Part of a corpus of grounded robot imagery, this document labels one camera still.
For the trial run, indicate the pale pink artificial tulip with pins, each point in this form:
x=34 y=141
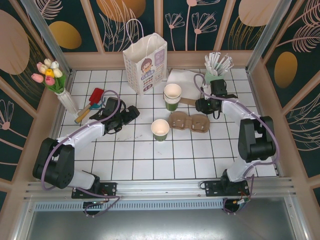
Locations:
x=40 y=66

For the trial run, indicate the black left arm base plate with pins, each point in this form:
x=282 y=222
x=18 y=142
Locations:
x=110 y=190

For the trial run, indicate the white cartoon print paper bag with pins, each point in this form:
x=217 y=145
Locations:
x=140 y=70

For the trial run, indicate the white artificial tulip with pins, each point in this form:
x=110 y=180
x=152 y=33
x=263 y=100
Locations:
x=55 y=65
x=58 y=72
x=48 y=62

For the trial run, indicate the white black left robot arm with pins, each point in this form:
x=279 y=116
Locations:
x=85 y=132

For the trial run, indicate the aluminium mounting rail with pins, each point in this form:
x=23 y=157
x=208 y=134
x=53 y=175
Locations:
x=160 y=187

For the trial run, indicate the stack of white napkins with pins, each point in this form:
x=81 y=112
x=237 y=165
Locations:
x=182 y=80

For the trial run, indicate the stack of green paper cups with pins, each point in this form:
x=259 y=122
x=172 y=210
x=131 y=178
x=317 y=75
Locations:
x=172 y=106

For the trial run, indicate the yellow artificial tulip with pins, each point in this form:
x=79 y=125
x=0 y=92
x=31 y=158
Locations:
x=49 y=72

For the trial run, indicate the green paper coffee cup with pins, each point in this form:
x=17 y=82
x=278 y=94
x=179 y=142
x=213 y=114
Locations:
x=160 y=136

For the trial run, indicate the aluminium frame post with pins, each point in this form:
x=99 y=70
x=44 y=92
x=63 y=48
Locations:
x=48 y=37
x=268 y=37

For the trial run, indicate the white wrapped straw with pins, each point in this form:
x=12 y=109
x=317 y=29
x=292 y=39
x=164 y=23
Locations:
x=212 y=61
x=229 y=68
x=207 y=63
x=216 y=60
x=223 y=63
x=227 y=65

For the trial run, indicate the brown cardboard cup carrier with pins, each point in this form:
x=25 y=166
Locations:
x=188 y=122

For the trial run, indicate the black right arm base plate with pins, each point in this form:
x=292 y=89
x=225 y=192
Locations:
x=212 y=188

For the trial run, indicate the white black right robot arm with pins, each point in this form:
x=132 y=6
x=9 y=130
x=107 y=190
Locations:
x=235 y=110

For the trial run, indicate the white ribbed vase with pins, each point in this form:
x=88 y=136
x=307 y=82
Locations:
x=67 y=100

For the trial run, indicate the mint green straw holder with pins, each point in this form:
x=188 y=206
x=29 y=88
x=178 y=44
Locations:
x=208 y=78

